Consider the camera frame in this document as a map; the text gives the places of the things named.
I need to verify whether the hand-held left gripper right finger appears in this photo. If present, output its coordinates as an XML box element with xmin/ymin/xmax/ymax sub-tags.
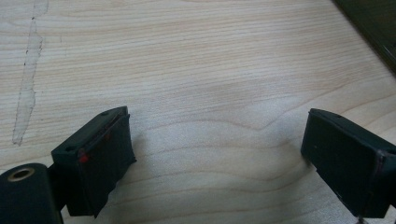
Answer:
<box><xmin>300</xmin><ymin>107</ymin><xmax>396</xmax><ymax>219</ymax></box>

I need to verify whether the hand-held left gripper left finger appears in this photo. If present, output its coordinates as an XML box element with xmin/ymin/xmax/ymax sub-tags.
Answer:
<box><xmin>50</xmin><ymin>105</ymin><xmax>137</xmax><ymax>218</ymax></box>

